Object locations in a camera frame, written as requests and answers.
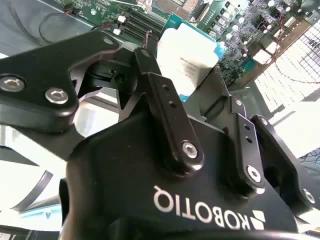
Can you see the silver square CPU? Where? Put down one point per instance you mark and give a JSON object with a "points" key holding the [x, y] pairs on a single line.
{"points": [[185, 50]]}

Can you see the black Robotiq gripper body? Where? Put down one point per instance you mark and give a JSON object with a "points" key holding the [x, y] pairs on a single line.
{"points": [[125, 187]]}

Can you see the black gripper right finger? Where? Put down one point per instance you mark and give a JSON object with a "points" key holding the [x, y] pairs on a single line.
{"points": [[246, 155]]}

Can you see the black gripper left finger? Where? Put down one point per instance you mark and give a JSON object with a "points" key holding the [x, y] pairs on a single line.
{"points": [[37, 65]]}

